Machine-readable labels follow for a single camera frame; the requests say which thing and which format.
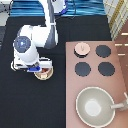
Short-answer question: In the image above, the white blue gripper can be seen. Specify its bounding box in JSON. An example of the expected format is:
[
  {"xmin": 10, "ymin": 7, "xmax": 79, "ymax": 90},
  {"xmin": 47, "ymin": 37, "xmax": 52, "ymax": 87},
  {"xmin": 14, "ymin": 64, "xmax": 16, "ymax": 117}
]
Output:
[{"xmin": 27, "ymin": 65, "xmax": 41, "ymax": 72}]

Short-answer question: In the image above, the pink small pot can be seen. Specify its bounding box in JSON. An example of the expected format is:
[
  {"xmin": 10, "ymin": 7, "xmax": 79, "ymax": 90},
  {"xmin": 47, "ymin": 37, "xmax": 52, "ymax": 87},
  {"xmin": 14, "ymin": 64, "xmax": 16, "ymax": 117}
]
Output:
[{"xmin": 37, "ymin": 66, "xmax": 53, "ymax": 80}]

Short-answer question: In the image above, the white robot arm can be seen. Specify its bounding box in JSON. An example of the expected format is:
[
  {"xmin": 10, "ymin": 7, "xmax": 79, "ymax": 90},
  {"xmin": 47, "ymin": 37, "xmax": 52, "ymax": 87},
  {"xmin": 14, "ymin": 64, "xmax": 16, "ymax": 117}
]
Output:
[{"xmin": 11, "ymin": 0, "xmax": 66, "ymax": 72}]

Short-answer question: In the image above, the cream round plate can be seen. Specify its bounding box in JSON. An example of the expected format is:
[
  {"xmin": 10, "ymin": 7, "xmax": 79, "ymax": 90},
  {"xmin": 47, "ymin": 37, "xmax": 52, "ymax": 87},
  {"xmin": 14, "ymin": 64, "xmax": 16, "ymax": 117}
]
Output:
[{"xmin": 34, "ymin": 65, "xmax": 55, "ymax": 81}]

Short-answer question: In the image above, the black table mat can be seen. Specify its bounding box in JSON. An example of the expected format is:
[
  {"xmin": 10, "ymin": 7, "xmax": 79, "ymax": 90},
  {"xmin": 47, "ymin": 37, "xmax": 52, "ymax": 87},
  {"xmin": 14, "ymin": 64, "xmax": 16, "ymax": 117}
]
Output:
[{"xmin": 0, "ymin": 15, "xmax": 111, "ymax": 128}]

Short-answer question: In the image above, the black burner front left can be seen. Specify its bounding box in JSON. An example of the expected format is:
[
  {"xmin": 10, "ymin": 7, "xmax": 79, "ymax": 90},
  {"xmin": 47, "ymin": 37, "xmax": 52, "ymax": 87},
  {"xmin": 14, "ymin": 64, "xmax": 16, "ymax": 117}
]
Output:
[{"xmin": 75, "ymin": 62, "xmax": 91, "ymax": 77}]

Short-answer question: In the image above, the black burner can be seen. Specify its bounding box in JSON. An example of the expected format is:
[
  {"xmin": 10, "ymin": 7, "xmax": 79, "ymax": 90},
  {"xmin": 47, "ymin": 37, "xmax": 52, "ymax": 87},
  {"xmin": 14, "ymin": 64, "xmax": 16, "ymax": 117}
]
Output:
[
  {"xmin": 75, "ymin": 62, "xmax": 91, "ymax": 77},
  {"xmin": 98, "ymin": 62, "xmax": 115, "ymax": 76},
  {"xmin": 96, "ymin": 45, "xmax": 111, "ymax": 58}
]

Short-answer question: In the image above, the black burner back right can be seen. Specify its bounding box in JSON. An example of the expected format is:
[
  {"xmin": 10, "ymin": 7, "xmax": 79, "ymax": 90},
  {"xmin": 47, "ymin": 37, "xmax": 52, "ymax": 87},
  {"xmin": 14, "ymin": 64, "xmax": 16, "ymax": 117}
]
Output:
[{"xmin": 96, "ymin": 45, "xmax": 111, "ymax": 58}]

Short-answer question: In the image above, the black burner front right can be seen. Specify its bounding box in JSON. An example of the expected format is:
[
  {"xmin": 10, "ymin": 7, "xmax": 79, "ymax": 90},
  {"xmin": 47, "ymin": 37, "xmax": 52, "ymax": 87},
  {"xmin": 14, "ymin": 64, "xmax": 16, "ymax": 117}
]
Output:
[{"xmin": 98, "ymin": 62, "xmax": 115, "ymax": 76}]

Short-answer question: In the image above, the grey frying pan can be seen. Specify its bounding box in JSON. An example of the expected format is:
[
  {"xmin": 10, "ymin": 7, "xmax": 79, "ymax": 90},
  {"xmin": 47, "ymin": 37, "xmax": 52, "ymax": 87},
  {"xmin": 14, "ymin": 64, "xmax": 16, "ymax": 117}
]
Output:
[{"xmin": 76, "ymin": 87, "xmax": 128, "ymax": 128}]

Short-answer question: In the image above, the wooden slatted furniture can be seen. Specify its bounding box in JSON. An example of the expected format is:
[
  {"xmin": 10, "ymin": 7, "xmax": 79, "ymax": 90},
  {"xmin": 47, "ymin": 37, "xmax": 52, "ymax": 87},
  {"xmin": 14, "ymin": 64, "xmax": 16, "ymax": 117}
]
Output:
[{"xmin": 103, "ymin": 0, "xmax": 128, "ymax": 40}]

